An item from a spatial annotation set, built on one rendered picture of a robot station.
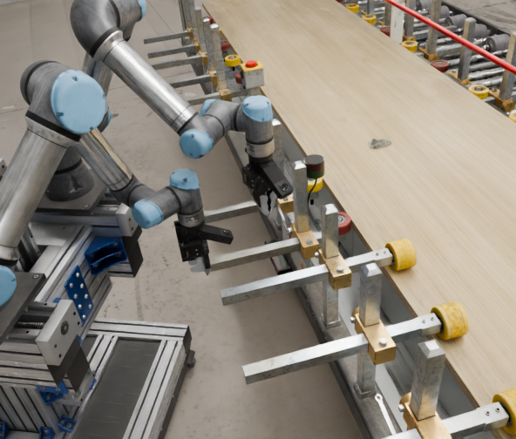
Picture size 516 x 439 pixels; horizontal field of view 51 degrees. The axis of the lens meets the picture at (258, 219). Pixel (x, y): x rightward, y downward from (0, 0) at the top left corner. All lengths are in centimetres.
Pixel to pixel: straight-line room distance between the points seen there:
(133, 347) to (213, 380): 37
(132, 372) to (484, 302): 137
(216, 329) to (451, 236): 133
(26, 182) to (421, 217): 111
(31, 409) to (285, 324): 115
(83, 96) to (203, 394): 155
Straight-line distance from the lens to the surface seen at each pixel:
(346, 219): 169
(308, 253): 166
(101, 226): 177
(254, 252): 166
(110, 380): 229
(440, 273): 154
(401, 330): 130
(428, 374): 104
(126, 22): 151
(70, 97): 115
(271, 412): 232
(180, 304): 277
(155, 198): 142
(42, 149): 118
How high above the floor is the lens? 193
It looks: 37 degrees down
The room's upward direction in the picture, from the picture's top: 6 degrees counter-clockwise
